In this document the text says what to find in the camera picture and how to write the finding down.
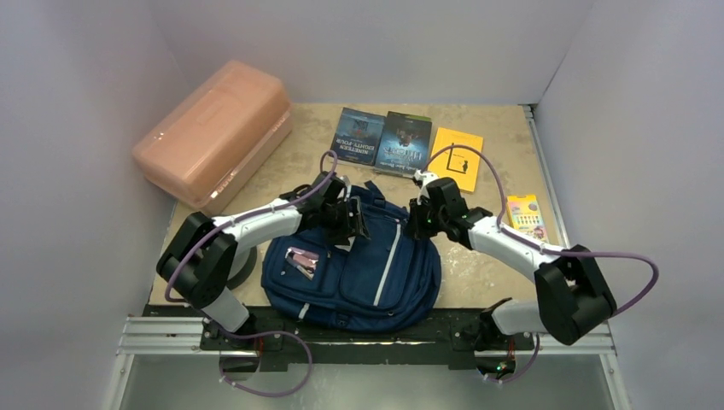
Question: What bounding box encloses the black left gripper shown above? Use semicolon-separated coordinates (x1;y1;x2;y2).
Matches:
318;196;369;246

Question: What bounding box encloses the pink highlighter marker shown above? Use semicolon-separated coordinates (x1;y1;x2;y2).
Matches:
285;247;319;280

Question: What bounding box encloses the navy blue student backpack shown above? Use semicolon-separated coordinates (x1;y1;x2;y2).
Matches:
260;181;442;333

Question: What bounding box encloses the colourful crayon box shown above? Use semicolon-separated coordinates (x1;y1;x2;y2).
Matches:
506;194;548;242

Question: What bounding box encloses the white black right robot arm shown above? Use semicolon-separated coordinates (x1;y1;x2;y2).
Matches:
406;171;617;348

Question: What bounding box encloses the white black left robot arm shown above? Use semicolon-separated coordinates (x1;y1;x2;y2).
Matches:
155;172;370;349

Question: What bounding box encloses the yellow paperback book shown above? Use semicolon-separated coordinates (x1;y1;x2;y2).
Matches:
427;127;484;193

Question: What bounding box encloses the dark blue paperback book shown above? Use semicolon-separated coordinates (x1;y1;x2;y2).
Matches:
374;111;432;177

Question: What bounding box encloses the Nineteen Eighty-Four paperback book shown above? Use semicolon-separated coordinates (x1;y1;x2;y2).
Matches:
330;107;385;167

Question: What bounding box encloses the grey round disc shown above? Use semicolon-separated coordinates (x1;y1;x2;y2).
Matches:
226;246;258;290

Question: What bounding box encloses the translucent pink storage box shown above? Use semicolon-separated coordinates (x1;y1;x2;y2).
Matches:
132;61;292;215

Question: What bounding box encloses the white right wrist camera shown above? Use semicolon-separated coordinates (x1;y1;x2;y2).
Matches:
412;170;439;204

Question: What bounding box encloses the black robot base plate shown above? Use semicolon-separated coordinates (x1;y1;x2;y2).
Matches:
200;307;534;376

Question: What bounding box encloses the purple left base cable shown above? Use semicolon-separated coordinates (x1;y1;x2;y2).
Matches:
218;325;315;398

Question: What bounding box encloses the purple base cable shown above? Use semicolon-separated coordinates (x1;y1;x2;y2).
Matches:
218;325;315;398
482;333;541;384

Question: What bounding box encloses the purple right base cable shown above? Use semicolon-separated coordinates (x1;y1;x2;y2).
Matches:
482;333;541;384

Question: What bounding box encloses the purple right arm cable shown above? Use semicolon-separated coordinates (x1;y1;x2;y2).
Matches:
421;143;661;318

